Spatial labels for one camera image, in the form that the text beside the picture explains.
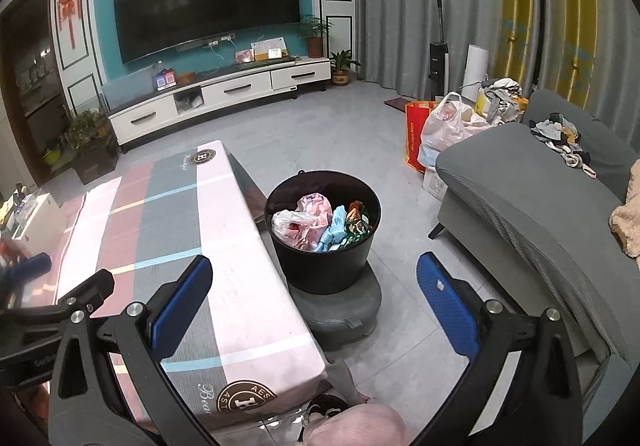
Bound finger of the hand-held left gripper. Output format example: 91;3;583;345
52;268;116;324
0;252;52;307

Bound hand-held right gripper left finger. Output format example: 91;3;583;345
49;255;216;446

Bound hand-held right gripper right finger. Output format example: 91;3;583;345
407;252;601;446

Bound green snack packet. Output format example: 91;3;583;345
345;216;374;243

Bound black trash bin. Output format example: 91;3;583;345
264;169;382;296

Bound red gold candy wrapper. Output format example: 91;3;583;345
346;200;370;227

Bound blue face mask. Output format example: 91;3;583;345
315;206;349;253

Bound small pink plastic bag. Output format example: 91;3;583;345
299;194;334;223

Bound white storage box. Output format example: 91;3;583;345
15;192;64;253

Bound grey cushion stool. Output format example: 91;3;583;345
287;258;384;340

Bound white cardboard box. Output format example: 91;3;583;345
422;166;451;203

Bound grey sofa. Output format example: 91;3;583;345
429;88;640;446

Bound plants in dark planter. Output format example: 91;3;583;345
67;108;119;185

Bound person's pink-clad leg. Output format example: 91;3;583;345
305;402;407;446

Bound black white slipper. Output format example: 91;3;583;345
299;394;351;442

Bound orange shopping bag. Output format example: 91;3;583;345
405;100;442;172

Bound white plastic shopping bag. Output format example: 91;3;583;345
417;92;494;170

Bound dark wooden display cabinet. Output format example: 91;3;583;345
0;0;72;188

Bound beige plush blanket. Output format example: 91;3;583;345
610;198;640;272

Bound heap of socks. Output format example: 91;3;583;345
530;112;599;180

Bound pile of clothes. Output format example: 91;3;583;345
475;78;529;125

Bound white television cabinet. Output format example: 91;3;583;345
107;57;332;153

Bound white upright panel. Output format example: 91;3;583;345
465;44;490;102

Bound black upright vacuum cleaner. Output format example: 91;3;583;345
426;0;450;88

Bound small potted plant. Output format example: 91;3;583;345
330;51;361;86

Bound white desk calendar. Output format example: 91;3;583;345
251;37;287;61

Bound tall potted plant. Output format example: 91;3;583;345
300;15;332;59

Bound red knot wall decoration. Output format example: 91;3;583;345
57;0;84;50

